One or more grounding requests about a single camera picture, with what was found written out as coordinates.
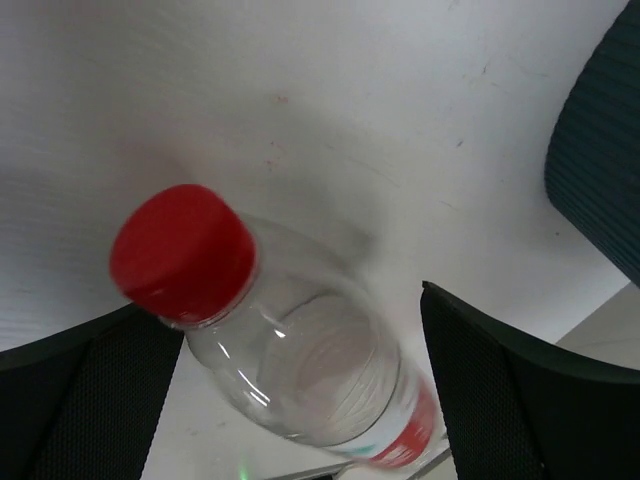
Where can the red cap red label bottle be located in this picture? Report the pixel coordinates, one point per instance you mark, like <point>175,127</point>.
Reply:
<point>287,335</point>

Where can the dark teal plastic bin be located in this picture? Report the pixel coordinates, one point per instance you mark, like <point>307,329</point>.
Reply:
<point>591,172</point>

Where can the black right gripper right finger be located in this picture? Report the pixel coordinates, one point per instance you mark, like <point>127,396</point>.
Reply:
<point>517,407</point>

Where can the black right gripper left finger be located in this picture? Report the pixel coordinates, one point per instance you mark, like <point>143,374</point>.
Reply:
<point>85,403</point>

